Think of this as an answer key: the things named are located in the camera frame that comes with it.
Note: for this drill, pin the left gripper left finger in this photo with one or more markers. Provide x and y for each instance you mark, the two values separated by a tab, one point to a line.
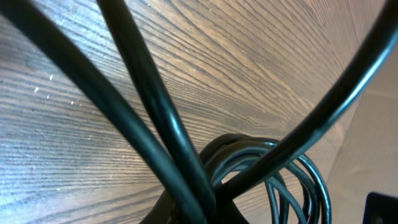
163	212

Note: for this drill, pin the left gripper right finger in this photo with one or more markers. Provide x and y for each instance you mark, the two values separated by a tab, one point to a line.
228	213

